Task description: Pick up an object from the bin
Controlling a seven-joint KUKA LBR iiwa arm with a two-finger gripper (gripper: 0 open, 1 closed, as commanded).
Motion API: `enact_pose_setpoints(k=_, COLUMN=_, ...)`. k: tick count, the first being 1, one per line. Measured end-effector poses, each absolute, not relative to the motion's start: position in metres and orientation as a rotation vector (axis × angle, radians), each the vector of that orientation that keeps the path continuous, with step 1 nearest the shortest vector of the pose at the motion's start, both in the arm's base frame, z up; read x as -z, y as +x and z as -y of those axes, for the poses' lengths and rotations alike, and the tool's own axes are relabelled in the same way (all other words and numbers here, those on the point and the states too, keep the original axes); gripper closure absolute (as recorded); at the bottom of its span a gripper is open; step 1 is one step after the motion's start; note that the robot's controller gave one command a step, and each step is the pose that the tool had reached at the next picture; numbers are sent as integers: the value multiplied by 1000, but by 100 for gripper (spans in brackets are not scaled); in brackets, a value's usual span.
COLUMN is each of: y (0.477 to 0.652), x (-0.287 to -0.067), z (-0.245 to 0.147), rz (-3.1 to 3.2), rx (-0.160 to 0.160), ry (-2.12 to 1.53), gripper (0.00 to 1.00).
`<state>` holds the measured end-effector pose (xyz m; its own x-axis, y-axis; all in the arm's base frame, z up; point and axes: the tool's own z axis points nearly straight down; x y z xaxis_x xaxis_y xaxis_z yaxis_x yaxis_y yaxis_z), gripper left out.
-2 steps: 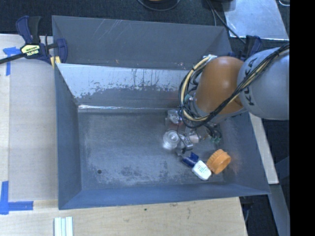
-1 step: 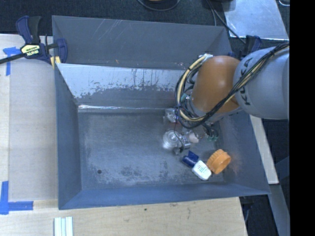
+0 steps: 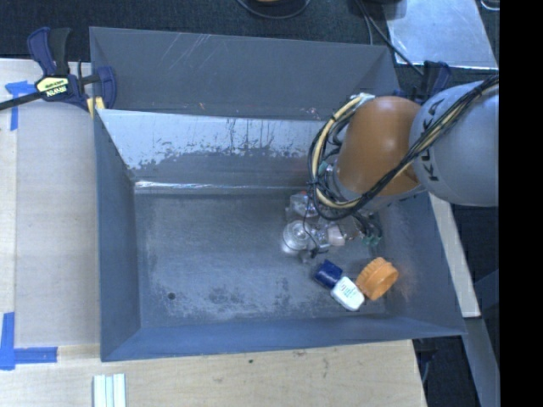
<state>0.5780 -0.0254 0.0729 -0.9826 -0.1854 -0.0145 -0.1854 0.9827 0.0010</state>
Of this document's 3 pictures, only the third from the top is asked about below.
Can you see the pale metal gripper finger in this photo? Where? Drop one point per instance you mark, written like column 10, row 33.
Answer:
column 320, row 235
column 316, row 252

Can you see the dark blue small block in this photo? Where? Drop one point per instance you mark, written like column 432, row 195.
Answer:
column 327, row 274

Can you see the clear glass cup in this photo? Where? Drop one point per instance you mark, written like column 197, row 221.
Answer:
column 294, row 235

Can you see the white small box green print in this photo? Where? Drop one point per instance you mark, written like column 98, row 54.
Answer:
column 348, row 293

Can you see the grey metal bin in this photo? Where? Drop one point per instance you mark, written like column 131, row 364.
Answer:
column 212, row 269

